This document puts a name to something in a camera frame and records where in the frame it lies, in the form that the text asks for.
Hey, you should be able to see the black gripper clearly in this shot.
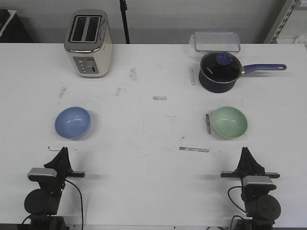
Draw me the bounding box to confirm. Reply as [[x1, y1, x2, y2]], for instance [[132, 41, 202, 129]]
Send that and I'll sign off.
[[39, 147, 85, 195], [220, 147, 280, 201]]

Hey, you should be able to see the blue bowl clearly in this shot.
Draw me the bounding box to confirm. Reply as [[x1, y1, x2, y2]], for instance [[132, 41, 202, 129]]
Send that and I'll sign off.
[[54, 106, 91, 140]]

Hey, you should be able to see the green bowl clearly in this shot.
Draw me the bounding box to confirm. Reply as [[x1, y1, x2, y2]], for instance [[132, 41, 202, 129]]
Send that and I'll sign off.
[[212, 106, 248, 139]]

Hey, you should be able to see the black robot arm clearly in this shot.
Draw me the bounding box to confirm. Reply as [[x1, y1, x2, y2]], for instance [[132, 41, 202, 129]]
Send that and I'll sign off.
[[220, 147, 281, 230], [24, 147, 85, 230]]

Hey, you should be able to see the dark blue saucepan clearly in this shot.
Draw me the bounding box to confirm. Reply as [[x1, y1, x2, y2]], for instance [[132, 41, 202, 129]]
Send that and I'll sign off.
[[199, 64, 287, 93]]

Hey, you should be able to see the glass saucepan lid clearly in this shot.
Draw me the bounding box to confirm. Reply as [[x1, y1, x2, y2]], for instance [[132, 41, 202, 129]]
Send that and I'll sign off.
[[201, 52, 242, 83]]

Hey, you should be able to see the cream two-slot toaster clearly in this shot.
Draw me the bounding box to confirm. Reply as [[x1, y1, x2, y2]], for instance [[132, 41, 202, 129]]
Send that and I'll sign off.
[[64, 9, 113, 78]]

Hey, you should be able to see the clear plastic food container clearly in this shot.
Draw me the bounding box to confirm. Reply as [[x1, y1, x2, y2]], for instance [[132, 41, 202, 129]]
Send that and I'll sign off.
[[189, 31, 241, 53]]

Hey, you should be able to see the white crumpled cloth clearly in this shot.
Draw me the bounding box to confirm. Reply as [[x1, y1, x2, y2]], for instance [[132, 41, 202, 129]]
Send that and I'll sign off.
[[295, 35, 307, 47]]

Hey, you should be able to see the grey slotted metal rack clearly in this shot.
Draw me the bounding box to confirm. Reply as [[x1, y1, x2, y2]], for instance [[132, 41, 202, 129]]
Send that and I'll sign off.
[[263, 0, 307, 44]]

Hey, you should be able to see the black tripod pole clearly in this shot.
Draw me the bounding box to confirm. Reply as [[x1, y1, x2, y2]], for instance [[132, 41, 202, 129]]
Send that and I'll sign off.
[[119, 0, 130, 44]]

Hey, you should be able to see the black camera cable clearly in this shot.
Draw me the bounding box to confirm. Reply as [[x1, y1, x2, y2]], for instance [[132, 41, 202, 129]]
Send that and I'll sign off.
[[227, 186, 252, 228], [64, 179, 84, 228]]

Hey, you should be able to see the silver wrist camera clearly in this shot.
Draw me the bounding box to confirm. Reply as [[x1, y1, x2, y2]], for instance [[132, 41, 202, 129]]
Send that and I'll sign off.
[[27, 168, 57, 182], [242, 175, 273, 187]]

